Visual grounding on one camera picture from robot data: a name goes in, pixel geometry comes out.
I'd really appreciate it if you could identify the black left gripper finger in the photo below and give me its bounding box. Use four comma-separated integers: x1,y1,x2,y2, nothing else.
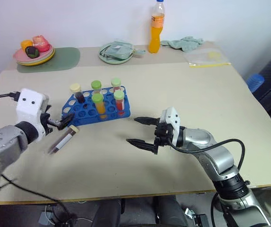
47,119,66,131
60,113,75,125

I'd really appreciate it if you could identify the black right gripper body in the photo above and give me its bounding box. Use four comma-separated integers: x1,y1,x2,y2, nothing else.
153,121,175,155

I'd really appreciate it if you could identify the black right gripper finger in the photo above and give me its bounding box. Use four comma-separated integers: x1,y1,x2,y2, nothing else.
133,116,162,126
126,139,156,154

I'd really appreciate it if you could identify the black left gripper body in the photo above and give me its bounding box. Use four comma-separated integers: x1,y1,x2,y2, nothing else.
40,112,56,136

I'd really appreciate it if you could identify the blue test tube rack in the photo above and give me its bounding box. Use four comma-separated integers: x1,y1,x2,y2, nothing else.
61,86,131,127

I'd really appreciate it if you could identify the green-capped test tube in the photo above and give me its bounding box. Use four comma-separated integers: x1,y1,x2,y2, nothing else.
90,80,102,95

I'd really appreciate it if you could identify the labelled dark tube, cream cap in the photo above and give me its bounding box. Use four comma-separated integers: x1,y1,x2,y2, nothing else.
47,125,80,156

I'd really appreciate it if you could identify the dark red tube, cream cap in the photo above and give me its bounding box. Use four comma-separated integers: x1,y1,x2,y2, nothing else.
70,83,87,105

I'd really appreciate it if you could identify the orange tube, green cap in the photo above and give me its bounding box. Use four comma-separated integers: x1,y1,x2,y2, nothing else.
91,93,108,120

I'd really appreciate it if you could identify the red tube, green cap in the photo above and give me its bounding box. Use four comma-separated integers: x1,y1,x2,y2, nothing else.
113,90,126,118

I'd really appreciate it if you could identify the green-capped tube back right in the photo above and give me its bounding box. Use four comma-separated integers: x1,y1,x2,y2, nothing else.
110,78,122,93

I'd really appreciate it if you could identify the green placemat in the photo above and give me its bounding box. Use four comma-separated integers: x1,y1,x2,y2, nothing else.
16,46,81,74

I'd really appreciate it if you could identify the yellow plate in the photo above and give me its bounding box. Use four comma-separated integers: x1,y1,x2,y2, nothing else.
16,48,56,66

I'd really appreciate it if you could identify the light green plate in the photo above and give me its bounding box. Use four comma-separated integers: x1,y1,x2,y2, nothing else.
98,41,147,65

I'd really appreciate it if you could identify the pink plate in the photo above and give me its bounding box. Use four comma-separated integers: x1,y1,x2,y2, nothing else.
12,44,55,64

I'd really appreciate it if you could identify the dark toy fruit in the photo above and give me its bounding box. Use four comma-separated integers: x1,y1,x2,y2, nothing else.
25,46,40,58

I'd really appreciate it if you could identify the dark rounded shape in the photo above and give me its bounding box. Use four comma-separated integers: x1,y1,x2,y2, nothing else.
154,195,189,227

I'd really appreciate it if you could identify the folded green pouch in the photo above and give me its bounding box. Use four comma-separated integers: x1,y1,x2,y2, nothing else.
105,41,133,60

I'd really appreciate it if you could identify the pink toy apple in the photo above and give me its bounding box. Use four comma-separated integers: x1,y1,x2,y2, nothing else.
32,35,50,53

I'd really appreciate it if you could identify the orange toy fruit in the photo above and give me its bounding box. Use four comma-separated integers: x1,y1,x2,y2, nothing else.
20,39,34,51

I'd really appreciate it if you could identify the clear zip bag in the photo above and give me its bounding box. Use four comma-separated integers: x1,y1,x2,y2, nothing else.
183,48,232,69

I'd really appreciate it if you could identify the crumpled green cloth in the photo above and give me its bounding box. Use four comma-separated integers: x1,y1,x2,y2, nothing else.
160,35,205,53

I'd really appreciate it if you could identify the orange soda bottle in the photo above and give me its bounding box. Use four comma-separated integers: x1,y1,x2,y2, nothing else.
148,0,167,54

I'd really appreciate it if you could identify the black device with connectors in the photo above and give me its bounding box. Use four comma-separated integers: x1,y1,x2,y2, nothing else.
184,207,210,227

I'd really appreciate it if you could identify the grey small box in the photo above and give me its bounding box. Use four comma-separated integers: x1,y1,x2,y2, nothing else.
39,211,56,226

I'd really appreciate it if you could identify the blue ribbed cap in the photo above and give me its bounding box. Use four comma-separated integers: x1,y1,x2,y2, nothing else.
245,73,265,94

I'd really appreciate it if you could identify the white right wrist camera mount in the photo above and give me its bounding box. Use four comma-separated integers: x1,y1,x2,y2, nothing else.
160,106,181,145

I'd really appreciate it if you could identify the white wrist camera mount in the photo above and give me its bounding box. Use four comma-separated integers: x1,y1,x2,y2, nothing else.
160,106,181,145
16,88,52,142

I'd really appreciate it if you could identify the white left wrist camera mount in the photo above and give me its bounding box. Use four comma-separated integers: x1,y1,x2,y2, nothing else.
16,88,52,142

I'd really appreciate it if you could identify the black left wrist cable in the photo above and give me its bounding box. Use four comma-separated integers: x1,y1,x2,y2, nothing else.
0,91,20,103

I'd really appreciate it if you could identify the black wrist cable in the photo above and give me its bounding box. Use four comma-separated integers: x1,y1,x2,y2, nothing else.
170,139,246,172
0,91,20,103

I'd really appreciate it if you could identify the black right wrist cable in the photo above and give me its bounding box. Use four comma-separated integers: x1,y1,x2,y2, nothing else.
170,139,246,172

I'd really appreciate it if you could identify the thin black cable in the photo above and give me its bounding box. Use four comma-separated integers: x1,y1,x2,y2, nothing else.
0,173,77,223

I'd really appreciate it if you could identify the black lower arm cable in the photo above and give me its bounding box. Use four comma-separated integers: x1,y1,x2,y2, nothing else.
210,192,224,227

